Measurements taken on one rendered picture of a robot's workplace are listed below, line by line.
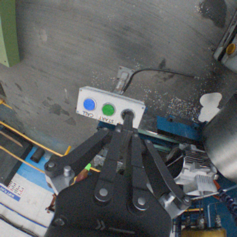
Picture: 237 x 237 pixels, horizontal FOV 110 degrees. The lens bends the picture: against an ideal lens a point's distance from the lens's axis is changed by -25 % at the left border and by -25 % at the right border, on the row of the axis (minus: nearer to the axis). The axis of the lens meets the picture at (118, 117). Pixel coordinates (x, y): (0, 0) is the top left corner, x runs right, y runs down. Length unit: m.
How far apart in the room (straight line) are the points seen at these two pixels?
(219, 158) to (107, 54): 0.53
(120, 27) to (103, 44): 0.09
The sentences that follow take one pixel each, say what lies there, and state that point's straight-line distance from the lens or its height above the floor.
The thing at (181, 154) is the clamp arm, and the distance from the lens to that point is 0.51.
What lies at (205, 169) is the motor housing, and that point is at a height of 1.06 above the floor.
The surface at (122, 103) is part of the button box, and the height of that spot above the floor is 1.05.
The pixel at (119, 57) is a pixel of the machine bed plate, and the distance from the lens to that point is 0.49.
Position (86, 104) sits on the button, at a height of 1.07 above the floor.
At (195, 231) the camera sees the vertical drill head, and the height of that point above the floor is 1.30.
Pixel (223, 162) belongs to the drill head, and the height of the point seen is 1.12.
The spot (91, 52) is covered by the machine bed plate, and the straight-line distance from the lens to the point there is 0.52.
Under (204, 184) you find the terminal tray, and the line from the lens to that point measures 0.61.
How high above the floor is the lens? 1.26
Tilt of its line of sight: 44 degrees down
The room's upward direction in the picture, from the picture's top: 163 degrees counter-clockwise
